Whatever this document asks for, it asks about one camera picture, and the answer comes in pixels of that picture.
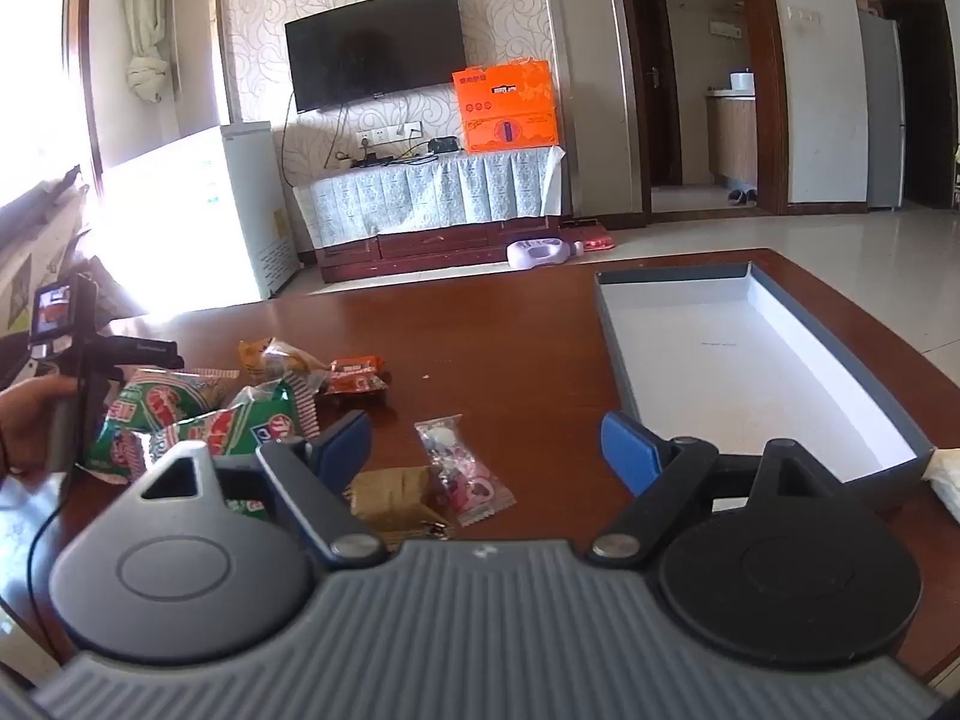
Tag black cable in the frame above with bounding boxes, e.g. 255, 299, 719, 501
26, 461, 76, 616

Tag green chips bag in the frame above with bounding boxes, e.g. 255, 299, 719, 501
148, 381, 322, 520
84, 366, 242, 482

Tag orange-red snack packet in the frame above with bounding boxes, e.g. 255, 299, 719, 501
324, 355, 392, 400

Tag silver refrigerator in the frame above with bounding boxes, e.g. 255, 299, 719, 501
859, 11, 907, 211

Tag grey cardboard box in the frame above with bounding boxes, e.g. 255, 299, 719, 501
594, 261, 935, 515

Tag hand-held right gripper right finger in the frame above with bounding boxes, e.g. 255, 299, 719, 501
589, 411, 826, 565

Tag brown paper snack packet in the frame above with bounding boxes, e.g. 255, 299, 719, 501
347, 465, 451, 541

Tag pale patterned tablecloth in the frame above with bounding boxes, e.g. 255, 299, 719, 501
294, 144, 565, 248

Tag dark doorway door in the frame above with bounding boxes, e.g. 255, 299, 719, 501
881, 0, 958, 209

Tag dark wooden television cabinet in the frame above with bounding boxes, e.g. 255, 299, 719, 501
315, 211, 578, 284

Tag window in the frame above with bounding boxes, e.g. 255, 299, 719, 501
0, 0, 102, 200

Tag person's left hand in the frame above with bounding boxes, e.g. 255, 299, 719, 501
0, 377, 80, 475

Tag dark wooden door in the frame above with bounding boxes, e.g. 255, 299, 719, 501
622, 0, 683, 188

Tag clear pink candy packet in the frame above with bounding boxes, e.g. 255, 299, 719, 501
415, 414, 518, 528

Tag wooden kitchen cabinet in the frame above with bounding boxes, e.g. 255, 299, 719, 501
705, 90, 758, 188

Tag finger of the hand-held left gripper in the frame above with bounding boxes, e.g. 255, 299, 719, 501
135, 340, 185, 372

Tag black flat television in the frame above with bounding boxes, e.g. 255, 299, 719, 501
285, 0, 467, 113

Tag white tissue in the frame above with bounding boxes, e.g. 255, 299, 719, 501
919, 446, 960, 526

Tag tied pale curtain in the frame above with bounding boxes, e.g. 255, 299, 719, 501
124, 0, 177, 102

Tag white wall sockets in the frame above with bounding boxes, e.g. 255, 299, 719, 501
356, 122, 423, 145

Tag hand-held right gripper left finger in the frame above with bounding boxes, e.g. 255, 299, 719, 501
127, 411, 387, 565

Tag orange gift box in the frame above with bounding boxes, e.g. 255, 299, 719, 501
452, 58, 562, 155

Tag purple detergent bottle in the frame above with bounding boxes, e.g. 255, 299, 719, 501
506, 238, 586, 269

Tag orange-brown bread packet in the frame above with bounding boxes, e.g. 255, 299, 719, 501
238, 337, 332, 392

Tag white chest freezer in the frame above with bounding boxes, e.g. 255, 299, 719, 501
101, 122, 301, 301

